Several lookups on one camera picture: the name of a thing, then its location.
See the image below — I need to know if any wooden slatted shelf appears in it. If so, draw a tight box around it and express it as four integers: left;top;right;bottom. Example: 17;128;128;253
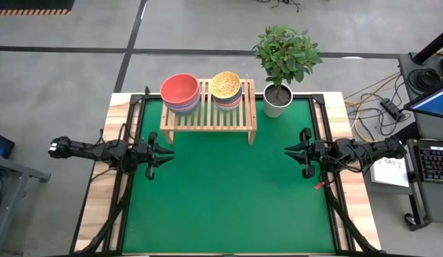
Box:
159;79;258;146

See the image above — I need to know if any coiled black cable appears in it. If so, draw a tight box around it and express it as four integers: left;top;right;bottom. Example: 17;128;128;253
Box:
407;67;442;94

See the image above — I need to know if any grey metal stand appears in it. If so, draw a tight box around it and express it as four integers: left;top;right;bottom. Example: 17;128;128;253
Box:
0;153;51;257

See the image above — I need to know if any small yellow patterned bowl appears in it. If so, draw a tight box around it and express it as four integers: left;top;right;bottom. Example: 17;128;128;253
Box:
209;71;242;103

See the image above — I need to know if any white plant pot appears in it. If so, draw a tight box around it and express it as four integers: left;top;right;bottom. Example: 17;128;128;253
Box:
263;82;294;119

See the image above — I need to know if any large red bowl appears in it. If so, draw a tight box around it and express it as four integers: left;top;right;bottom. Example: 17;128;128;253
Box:
159;73;201;106

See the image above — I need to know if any green table mat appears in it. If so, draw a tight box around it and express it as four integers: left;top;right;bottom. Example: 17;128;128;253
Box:
121;98;337;254

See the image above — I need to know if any black pole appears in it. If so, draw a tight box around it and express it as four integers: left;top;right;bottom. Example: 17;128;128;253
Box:
412;26;443;65

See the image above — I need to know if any black floor cable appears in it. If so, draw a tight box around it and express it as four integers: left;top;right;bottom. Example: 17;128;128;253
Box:
256;0;301;12

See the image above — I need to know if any yellow floor cable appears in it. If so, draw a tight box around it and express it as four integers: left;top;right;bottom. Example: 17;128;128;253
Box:
344;73;403;143

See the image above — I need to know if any black mat with hazard stripes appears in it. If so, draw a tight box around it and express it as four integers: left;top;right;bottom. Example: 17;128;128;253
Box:
0;0;76;16

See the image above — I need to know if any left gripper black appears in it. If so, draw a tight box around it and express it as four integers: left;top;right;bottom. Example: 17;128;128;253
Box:
135;131;175;181

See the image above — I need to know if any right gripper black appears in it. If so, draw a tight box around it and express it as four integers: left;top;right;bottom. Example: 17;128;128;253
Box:
284;127;329;180

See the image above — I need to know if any small green leafy tree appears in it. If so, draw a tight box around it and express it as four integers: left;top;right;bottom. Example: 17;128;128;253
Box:
252;24;323;101

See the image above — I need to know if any black backlit keyboard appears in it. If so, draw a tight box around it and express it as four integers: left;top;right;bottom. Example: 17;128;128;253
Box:
416;144;443;185

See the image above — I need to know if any laptop screen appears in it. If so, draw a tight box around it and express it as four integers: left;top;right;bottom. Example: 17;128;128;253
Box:
403;84;443;121

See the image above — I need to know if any large blue bowl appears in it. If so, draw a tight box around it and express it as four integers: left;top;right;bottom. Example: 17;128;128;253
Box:
163;93;201;112

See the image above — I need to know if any black power strip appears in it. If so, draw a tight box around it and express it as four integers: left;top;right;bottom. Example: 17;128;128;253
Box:
380;98;404;122

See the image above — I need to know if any grey equipment cart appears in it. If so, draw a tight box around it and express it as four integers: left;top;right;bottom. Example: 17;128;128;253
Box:
398;51;443;231

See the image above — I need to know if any black metal table frame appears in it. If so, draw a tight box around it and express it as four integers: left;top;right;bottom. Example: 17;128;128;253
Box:
69;85;382;257

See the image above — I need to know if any small orange patterned bowl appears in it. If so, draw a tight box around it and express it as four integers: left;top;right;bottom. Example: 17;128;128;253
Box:
213;99;243;111

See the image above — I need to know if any white paper sheet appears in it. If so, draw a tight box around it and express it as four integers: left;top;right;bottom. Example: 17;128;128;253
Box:
370;156;410;188

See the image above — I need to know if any black device with blue light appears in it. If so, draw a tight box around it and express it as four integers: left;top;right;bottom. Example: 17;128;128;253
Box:
0;131;16;160

